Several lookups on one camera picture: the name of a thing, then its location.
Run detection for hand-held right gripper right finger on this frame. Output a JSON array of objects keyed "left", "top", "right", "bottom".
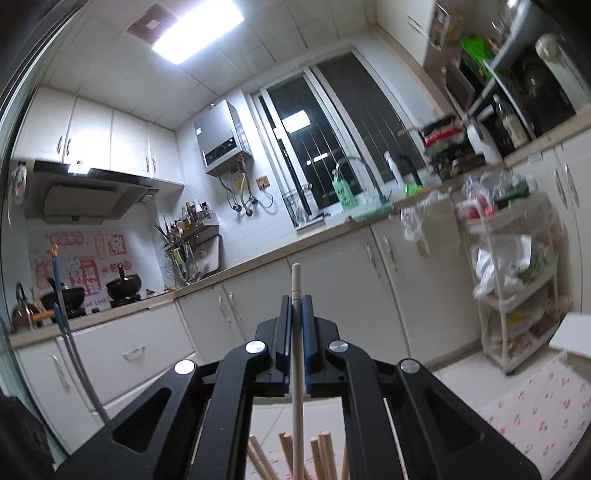
[{"left": 300, "top": 296, "right": 542, "bottom": 480}]

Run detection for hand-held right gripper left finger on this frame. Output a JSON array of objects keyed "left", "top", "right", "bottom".
[{"left": 53, "top": 296, "right": 293, "bottom": 480}]

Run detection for pale wooden chopstick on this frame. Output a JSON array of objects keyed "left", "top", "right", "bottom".
[{"left": 291, "top": 263, "right": 306, "bottom": 480}]

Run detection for hanging kitchen utensils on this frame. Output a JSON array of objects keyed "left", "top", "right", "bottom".
[{"left": 161, "top": 247, "right": 204, "bottom": 285}]

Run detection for white base cabinet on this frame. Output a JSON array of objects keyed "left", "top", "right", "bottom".
[
  {"left": 503, "top": 138, "right": 591, "bottom": 315},
  {"left": 175, "top": 222, "right": 477, "bottom": 366}
]

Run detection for white cutting board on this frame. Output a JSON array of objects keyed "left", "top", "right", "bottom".
[{"left": 196, "top": 234, "right": 223, "bottom": 276}]

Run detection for green sink mat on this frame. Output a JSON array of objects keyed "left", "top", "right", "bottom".
[{"left": 350, "top": 200, "right": 396, "bottom": 223}]

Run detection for green dish soap bottle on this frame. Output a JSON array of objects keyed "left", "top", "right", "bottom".
[{"left": 332, "top": 171, "right": 356, "bottom": 211}]

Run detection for gas stove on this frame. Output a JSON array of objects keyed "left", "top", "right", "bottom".
[{"left": 65, "top": 296, "right": 146, "bottom": 320}]

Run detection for black wok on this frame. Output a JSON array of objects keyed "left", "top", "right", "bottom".
[
  {"left": 106, "top": 262, "right": 142, "bottom": 304},
  {"left": 41, "top": 277, "right": 86, "bottom": 319}
]

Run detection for clear plastic bag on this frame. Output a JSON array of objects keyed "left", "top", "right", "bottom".
[{"left": 401, "top": 191, "right": 458, "bottom": 260}]

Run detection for white drawer cabinet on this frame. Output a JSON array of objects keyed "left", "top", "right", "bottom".
[{"left": 9, "top": 300, "right": 195, "bottom": 454}]

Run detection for metal faucet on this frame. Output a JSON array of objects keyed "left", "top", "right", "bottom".
[{"left": 337, "top": 155, "right": 384, "bottom": 204}]

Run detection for white spray bottle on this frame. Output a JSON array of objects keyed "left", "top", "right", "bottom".
[{"left": 384, "top": 151, "right": 405, "bottom": 188}]

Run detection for black soap dispenser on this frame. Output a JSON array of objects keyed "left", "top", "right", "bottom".
[{"left": 399, "top": 154, "right": 424, "bottom": 186}]

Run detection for kitchen window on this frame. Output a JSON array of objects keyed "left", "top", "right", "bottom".
[{"left": 252, "top": 51, "right": 444, "bottom": 228}]

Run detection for white storage trolley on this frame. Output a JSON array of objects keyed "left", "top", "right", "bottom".
[{"left": 464, "top": 175, "right": 562, "bottom": 376}]

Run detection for silver water heater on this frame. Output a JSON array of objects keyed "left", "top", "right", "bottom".
[{"left": 193, "top": 99, "right": 254, "bottom": 177}]

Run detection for blue broom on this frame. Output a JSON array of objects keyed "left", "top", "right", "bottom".
[{"left": 48, "top": 244, "right": 70, "bottom": 328}]

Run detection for floral tablecloth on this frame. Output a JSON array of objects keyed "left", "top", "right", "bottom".
[{"left": 478, "top": 355, "right": 591, "bottom": 480}]

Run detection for stack of food containers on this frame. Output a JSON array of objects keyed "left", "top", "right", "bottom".
[{"left": 422, "top": 117, "right": 467, "bottom": 162}]

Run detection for grey range hood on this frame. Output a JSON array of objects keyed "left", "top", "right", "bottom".
[{"left": 25, "top": 159, "right": 160, "bottom": 225}]

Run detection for metal kettle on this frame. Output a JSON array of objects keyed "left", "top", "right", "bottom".
[{"left": 11, "top": 282, "right": 45, "bottom": 332}]

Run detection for white cardboard box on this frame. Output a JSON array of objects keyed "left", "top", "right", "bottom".
[{"left": 549, "top": 311, "right": 591, "bottom": 361}]

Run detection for white plastic jug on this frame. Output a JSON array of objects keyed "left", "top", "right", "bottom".
[{"left": 466, "top": 117, "right": 502, "bottom": 165}]

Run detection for black speckled object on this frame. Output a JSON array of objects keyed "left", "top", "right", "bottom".
[{"left": 0, "top": 392, "right": 61, "bottom": 480}]

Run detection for clear oil bottle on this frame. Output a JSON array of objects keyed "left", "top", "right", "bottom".
[{"left": 493, "top": 95, "right": 530, "bottom": 149}]

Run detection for silver microwave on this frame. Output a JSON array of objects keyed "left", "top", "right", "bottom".
[{"left": 441, "top": 55, "right": 491, "bottom": 112}]

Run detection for ceiling light panel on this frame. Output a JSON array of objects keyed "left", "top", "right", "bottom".
[{"left": 150, "top": 0, "right": 245, "bottom": 66}]

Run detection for black cooking pot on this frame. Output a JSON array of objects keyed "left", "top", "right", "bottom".
[{"left": 517, "top": 46, "right": 578, "bottom": 135}]

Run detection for green bag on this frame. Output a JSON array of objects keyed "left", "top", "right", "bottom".
[{"left": 459, "top": 36, "right": 498, "bottom": 61}]

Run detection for ceiling vent fan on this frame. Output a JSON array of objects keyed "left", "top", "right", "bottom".
[{"left": 125, "top": 4, "right": 179, "bottom": 36}]

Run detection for metal shelf rack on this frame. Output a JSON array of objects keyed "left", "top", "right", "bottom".
[{"left": 466, "top": 0, "right": 591, "bottom": 136}]

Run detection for white electric water pot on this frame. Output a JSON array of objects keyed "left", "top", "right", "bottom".
[{"left": 535, "top": 32, "right": 591, "bottom": 112}]

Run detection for wall utensil rack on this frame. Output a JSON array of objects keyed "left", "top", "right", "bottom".
[{"left": 154, "top": 199, "right": 221, "bottom": 253}]

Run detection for water heater hoses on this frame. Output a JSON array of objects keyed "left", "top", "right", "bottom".
[{"left": 217, "top": 168, "right": 276, "bottom": 218}]

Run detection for pink wall stickers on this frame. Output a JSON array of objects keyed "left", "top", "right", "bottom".
[{"left": 28, "top": 228, "right": 128, "bottom": 315}]

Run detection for white wall cabinets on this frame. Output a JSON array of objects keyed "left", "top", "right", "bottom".
[
  {"left": 11, "top": 88, "right": 186, "bottom": 186},
  {"left": 376, "top": 0, "right": 440, "bottom": 66}
]

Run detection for hanging wire basket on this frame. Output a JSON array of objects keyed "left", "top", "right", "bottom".
[{"left": 431, "top": 2, "right": 465, "bottom": 49}]

